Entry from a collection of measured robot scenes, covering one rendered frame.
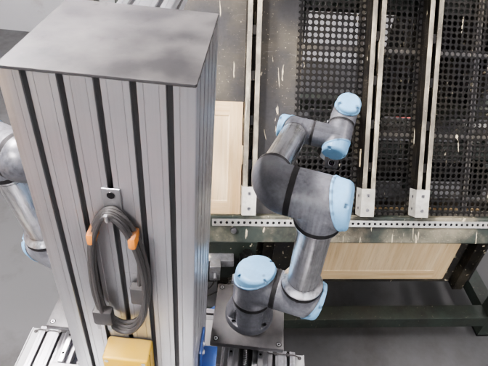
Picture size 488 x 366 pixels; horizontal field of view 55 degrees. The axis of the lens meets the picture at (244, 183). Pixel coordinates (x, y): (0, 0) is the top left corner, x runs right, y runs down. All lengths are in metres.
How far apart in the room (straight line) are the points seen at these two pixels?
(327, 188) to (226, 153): 1.06
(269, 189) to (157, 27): 0.45
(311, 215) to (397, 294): 2.15
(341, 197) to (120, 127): 0.53
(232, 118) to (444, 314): 1.64
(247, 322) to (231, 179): 0.77
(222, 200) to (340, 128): 0.81
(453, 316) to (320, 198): 2.01
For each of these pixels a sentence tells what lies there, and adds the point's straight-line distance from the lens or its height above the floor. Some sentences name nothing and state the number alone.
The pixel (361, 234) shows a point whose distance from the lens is 2.16.
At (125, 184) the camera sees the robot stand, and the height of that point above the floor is 1.86.
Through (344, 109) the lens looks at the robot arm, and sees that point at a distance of 1.41.
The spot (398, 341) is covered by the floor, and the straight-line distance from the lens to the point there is 2.92.
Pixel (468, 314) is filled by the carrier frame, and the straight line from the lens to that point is 2.98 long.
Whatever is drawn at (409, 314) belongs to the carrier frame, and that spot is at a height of 0.18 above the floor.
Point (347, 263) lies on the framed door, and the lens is 2.65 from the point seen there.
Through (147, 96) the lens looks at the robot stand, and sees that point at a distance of 0.60.
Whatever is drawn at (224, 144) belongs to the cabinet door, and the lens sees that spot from 2.02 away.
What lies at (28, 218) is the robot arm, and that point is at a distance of 1.38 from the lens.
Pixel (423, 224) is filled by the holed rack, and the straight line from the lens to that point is 2.26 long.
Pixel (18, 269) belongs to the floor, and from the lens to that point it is 3.18.
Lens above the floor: 2.30
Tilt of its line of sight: 39 degrees down
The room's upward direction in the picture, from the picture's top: 6 degrees clockwise
